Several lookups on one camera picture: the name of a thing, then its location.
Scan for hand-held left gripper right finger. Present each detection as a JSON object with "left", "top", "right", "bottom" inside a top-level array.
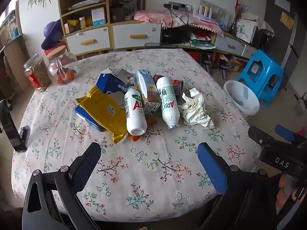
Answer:
[{"left": 197, "top": 142, "right": 286, "bottom": 230}]

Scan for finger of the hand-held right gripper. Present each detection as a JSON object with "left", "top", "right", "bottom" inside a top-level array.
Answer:
[
  {"left": 275, "top": 125, "right": 307, "bottom": 152},
  {"left": 248, "top": 126, "right": 292, "bottom": 149}
]

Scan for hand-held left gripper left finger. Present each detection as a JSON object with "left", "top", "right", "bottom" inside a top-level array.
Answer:
[{"left": 22, "top": 142, "right": 102, "bottom": 230}]

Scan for white trash bin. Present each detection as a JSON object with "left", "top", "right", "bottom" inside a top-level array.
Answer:
[{"left": 223, "top": 80, "right": 261, "bottom": 119}]

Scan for blue cardboard box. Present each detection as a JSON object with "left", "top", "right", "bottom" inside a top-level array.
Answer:
[{"left": 74, "top": 105, "right": 106, "bottom": 132}]

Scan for light blue milk carton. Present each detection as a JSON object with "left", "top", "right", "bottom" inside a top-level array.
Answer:
[{"left": 134, "top": 69, "right": 162, "bottom": 114}]

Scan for person's right hand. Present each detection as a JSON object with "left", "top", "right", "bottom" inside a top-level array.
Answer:
[{"left": 276, "top": 174, "right": 301, "bottom": 203}]

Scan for yellow snack packet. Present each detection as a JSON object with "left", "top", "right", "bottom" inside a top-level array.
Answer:
[{"left": 75, "top": 85, "right": 129, "bottom": 145}]

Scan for crumpled white tissue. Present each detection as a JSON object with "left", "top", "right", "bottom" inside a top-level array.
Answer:
[{"left": 179, "top": 88, "right": 215, "bottom": 128}]

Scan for blue plastic stool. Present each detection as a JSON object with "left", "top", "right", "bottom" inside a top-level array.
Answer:
[{"left": 236, "top": 49, "right": 285, "bottom": 108}]

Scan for black round base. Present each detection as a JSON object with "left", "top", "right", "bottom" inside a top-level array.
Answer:
[{"left": 18, "top": 125, "right": 31, "bottom": 140}]

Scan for white plastic bottle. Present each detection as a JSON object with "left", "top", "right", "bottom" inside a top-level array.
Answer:
[
  {"left": 124, "top": 86, "right": 148, "bottom": 136},
  {"left": 156, "top": 76, "right": 180, "bottom": 129}
]

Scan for black stand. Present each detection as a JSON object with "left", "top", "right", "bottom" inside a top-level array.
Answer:
[{"left": 0, "top": 99, "right": 27, "bottom": 152}]

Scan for torn open blue box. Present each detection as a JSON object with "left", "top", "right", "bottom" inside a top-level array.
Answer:
[{"left": 96, "top": 67, "right": 135, "bottom": 96}]

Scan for torn silver wrapper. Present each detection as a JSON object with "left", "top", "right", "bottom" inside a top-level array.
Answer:
[{"left": 115, "top": 68, "right": 136, "bottom": 86}]

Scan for dark door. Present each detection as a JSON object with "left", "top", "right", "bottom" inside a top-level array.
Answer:
[{"left": 262, "top": 0, "right": 307, "bottom": 83}]

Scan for glass jar with red label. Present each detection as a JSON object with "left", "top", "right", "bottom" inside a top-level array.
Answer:
[{"left": 23, "top": 54, "right": 52, "bottom": 93}]

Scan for low wooden side cabinet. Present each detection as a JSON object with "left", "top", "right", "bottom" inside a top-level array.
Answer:
[{"left": 161, "top": 24, "right": 258, "bottom": 58}]

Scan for red packet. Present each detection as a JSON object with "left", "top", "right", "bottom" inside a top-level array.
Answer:
[{"left": 153, "top": 74, "right": 165, "bottom": 87}]

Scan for white appliance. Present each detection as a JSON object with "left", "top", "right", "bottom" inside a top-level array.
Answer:
[{"left": 236, "top": 19, "right": 256, "bottom": 43}]

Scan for green plastic bag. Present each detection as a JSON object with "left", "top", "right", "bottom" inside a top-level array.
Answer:
[{"left": 191, "top": 39, "right": 215, "bottom": 49}]

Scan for red tin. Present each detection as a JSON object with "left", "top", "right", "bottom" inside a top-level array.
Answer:
[{"left": 44, "top": 45, "right": 66, "bottom": 56}]

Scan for dried twigs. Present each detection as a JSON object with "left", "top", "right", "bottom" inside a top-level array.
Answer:
[{"left": 229, "top": 3, "right": 250, "bottom": 33}]

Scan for purple hat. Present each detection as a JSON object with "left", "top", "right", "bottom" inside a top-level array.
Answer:
[{"left": 41, "top": 19, "right": 66, "bottom": 49}]

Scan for white wooden rack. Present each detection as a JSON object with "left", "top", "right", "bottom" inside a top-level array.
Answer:
[{"left": 192, "top": 0, "right": 217, "bottom": 20}]

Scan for wooden shelf cabinet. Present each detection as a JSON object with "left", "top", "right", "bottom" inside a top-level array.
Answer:
[{"left": 58, "top": 0, "right": 162, "bottom": 57}]

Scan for blue and white box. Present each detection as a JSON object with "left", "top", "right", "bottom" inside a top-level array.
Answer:
[{"left": 91, "top": 8, "right": 106, "bottom": 26}]

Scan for black power strip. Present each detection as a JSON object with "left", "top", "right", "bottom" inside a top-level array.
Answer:
[{"left": 164, "top": 2, "right": 192, "bottom": 11}]

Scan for pink cloth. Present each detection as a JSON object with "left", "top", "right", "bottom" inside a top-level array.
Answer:
[{"left": 134, "top": 10, "right": 192, "bottom": 28}]

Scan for grey drawer with wooden handle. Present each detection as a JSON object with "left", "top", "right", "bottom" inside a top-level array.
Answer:
[{"left": 214, "top": 35, "right": 245, "bottom": 56}]

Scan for white drawer with wooden handle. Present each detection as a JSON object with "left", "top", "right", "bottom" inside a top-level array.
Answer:
[
  {"left": 65, "top": 26, "right": 111, "bottom": 55},
  {"left": 112, "top": 23, "right": 162, "bottom": 49}
]

